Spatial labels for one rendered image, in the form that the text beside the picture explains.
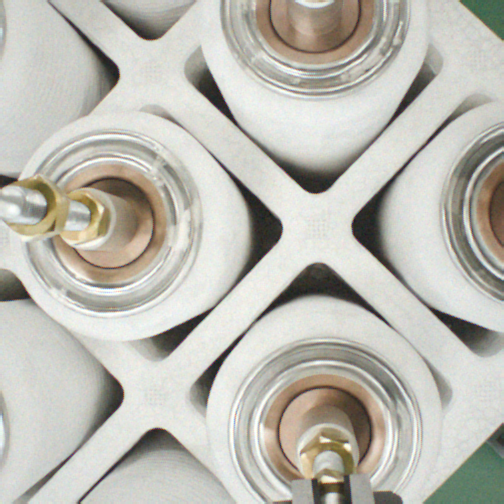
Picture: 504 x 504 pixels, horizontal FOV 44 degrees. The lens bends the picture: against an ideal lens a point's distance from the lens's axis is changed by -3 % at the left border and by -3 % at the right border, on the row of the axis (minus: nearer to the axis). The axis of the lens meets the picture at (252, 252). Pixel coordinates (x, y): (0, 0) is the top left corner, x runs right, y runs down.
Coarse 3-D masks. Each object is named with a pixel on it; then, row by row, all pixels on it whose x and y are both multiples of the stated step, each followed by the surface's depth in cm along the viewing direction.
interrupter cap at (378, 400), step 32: (288, 352) 24; (320, 352) 24; (352, 352) 24; (256, 384) 25; (288, 384) 24; (320, 384) 24; (352, 384) 24; (384, 384) 24; (256, 416) 24; (288, 416) 25; (352, 416) 25; (384, 416) 24; (416, 416) 24; (256, 448) 24; (288, 448) 25; (384, 448) 24; (416, 448) 24; (256, 480) 25; (288, 480) 24; (384, 480) 24
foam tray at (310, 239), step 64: (64, 0) 33; (448, 0) 31; (128, 64) 33; (192, 64) 34; (448, 64) 31; (192, 128) 32; (256, 192) 32; (320, 192) 43; (0, 256) 33; (320, 256) 32; (192, 320) 43; (256, 320) 43; (384, 320) 37; (448, 320) 42; (128, 384) 32; (192, 384) 33; (448, 384) 32; (128, 448) 33; (192, 448) 32; (448, 448) 31
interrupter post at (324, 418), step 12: (312, 408) 25; (324, 408) 24; (336, 408) 24; (300, 420) 24; (312, 420) 23; (324, 420) 22; (336, 420) 22; (348, 420) 24; (300, 432) 22; (312, 432) 22; (336, 432) 22; (348, 432) 22; (300, 444) 22; (300, 468) 22
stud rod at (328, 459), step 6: (318, 456) 20; (324, 456) 20; (330, 456) 20; (336, 456) 20; (318, 462) 20; (324, 462) 19; (330, 462) 19; (336, 462) 20; (342, 462) 20; (318, 468) 19; (330, 468) 19; (336, 468) 19; (342, 468) 19; (324, 498) 17; (330, 498) 16; (336, 498) 16; (342, 498) 16
